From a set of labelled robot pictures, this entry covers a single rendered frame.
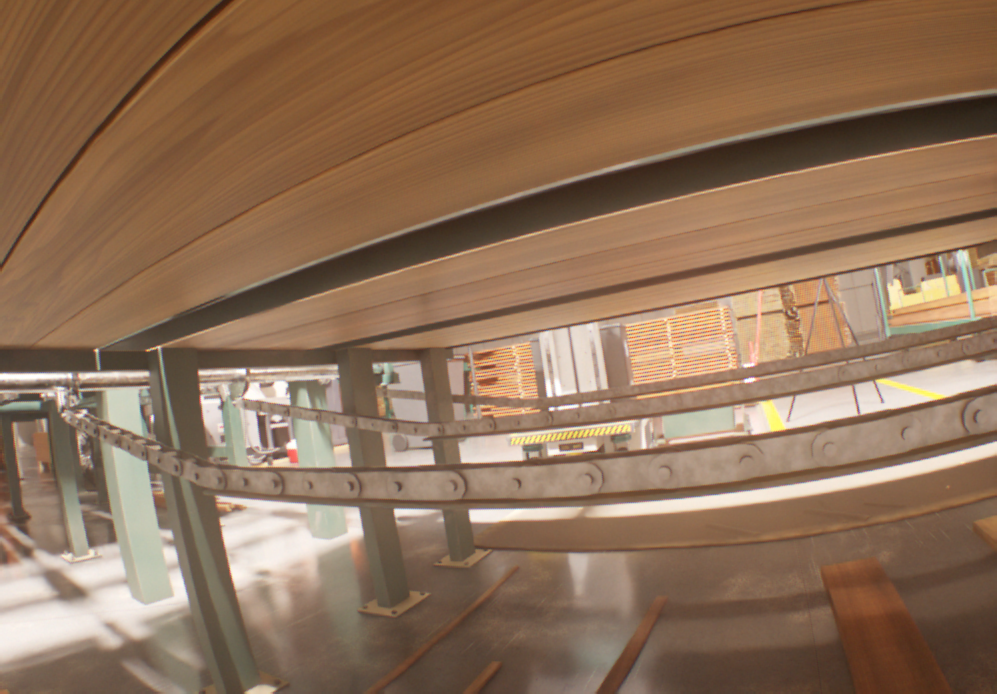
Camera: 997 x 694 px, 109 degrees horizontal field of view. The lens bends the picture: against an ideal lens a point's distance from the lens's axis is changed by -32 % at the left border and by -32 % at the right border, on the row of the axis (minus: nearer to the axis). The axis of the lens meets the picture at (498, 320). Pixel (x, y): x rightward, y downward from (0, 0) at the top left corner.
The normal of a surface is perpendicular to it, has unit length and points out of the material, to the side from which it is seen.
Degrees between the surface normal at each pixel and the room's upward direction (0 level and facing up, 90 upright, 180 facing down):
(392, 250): 90
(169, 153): 180
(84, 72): 180
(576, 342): 90
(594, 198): 90
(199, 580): 90
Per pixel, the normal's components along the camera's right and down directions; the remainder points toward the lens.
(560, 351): -0.36, -0.06
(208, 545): 0.89, -0.18
